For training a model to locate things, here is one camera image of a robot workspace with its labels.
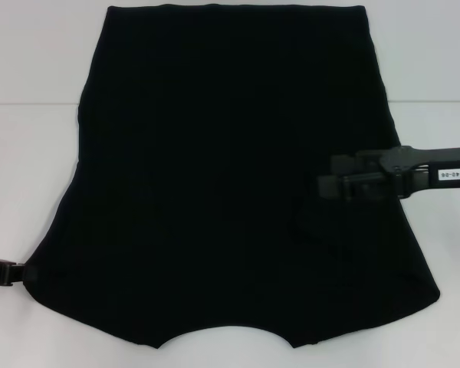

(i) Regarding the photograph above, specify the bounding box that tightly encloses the black t-shirt with white print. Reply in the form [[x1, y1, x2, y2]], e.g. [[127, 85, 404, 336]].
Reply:
[[25, 3, 442, 340]]

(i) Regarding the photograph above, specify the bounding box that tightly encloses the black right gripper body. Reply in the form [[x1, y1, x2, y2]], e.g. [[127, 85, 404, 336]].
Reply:
[[381, 145, 460, 200]]

